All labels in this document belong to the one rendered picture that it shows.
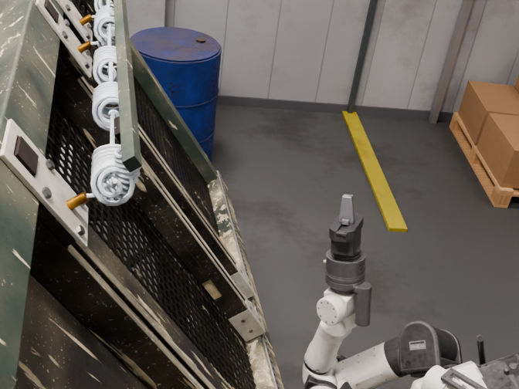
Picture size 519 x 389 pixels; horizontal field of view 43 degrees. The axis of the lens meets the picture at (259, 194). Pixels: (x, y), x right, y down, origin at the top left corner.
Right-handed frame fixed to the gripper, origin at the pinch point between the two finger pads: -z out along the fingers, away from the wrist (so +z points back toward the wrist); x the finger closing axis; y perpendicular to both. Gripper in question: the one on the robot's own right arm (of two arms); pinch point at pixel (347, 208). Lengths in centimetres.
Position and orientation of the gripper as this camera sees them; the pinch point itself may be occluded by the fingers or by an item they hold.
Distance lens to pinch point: 144.1
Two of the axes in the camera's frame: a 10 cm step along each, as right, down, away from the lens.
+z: 0.2, 9.4, 3.3
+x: -3.6, 3.2, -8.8
